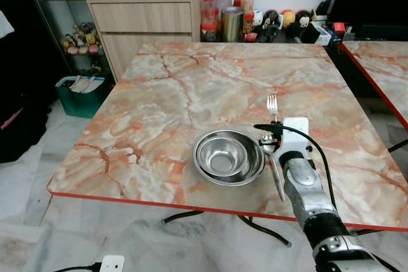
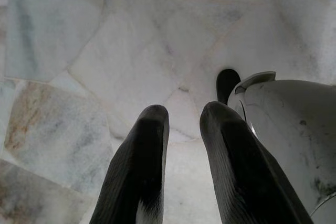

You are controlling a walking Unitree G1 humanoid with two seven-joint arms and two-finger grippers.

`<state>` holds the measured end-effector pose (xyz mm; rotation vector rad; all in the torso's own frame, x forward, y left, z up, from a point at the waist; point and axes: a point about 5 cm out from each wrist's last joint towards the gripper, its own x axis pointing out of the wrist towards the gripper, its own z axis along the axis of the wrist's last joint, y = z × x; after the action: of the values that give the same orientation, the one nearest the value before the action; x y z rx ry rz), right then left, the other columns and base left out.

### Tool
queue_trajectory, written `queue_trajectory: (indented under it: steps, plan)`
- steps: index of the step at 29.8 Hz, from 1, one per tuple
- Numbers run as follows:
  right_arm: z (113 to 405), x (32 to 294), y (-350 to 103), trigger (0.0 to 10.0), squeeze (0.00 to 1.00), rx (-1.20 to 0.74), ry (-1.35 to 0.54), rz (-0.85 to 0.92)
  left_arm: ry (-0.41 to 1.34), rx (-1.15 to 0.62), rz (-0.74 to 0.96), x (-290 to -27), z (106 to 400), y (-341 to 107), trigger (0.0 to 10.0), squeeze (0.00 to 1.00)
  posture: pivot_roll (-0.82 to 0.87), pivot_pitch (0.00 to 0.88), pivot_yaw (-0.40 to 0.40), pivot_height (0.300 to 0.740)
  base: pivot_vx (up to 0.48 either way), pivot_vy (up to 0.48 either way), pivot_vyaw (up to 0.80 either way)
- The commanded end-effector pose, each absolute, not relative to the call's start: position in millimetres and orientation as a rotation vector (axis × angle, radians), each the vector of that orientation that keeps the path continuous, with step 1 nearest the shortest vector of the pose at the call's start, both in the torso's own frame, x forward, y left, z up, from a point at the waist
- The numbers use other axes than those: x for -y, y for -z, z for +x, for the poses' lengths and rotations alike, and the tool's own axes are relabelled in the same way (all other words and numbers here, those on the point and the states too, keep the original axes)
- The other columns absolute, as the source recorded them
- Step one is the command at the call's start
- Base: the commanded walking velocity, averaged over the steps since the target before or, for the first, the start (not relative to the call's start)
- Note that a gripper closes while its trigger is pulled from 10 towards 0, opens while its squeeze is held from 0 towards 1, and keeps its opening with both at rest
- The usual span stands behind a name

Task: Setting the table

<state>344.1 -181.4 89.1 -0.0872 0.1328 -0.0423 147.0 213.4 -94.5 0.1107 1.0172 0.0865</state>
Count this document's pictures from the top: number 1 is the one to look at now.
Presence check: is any plush toys group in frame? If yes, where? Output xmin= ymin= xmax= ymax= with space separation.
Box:
xmin=61 ymin=22 xmax=104 ymax=56

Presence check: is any light wooden cabinet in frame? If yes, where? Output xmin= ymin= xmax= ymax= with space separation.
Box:
xmin=85 ymin=0 xmax=208 ymax=82

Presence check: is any white power adapter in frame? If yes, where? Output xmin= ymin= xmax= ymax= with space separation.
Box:
xmin=99 ymin=255 xmax=126 ymax=272

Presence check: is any steel canister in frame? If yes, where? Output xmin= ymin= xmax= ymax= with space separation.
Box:
xmin=221 ymin=6 xmax=245 ymax=43

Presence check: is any black adapter cable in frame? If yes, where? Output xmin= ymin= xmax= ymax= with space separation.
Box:
xmin=54 ymin=262 xmax=103 ymax=272

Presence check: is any green plastic bin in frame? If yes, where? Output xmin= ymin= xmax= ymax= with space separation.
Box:
xmin=55 ymin=75 xmax=106 ymax=119

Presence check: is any black plush toy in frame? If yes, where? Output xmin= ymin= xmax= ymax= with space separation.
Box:
xmin=296 ymin=9 xmax=314 ymax=30

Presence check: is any small steel bowl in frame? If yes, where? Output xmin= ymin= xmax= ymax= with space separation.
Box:
xmin=195 ymin=133 xmax=251 ymax=178

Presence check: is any large steel bowl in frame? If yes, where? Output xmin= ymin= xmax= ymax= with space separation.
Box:
xmin=193 ymin=129 xmax=266 ymax=187

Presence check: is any jar with orange lid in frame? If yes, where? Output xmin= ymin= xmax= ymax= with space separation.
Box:
xmin=240 ymin=0 xmax=256 ymax=14

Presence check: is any red capped bottle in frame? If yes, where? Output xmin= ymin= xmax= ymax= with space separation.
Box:
xmin=200 ymin=0 xmax=219 ymax=43

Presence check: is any glass display shelf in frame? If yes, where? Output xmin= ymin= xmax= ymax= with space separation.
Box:
xmin=22 ymin=0 xmax=108 ymax=83

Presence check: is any yellow plush toy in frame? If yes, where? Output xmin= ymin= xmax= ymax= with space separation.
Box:
xmin=280 ymin=9 xmax=296 ymax=29

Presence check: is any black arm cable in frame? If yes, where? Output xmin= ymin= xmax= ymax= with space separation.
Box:
xmin=253 ymin=123 xmax=337 ymax=210

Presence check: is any silver metal fork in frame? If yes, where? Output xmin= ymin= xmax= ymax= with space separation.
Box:
xmin=266 ymin=94 xmax=286 ymax=202

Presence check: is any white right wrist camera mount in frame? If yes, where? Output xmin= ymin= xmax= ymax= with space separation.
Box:
xmin=281 ymin=117 xmax=311 ymax=155

